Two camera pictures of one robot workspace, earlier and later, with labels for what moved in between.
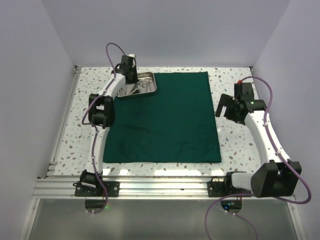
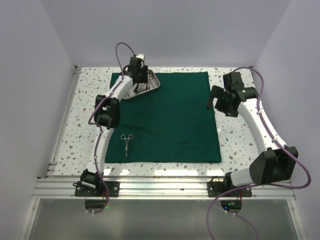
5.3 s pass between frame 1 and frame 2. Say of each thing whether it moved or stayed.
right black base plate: stayed
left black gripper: moved
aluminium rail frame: stayed
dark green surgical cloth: stayed
